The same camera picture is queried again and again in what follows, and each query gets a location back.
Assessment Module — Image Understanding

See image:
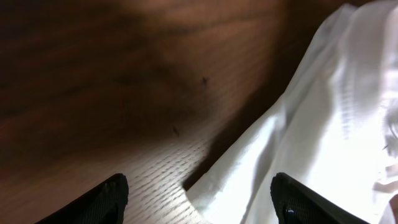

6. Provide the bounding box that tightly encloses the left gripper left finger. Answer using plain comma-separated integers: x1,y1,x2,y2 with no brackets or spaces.
37,173,129,224

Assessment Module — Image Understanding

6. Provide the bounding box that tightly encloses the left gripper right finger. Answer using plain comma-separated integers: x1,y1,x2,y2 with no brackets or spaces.
270,172,368,224

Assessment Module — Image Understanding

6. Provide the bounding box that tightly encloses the white t-shirt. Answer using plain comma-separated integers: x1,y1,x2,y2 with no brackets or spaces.
186,1,397,223

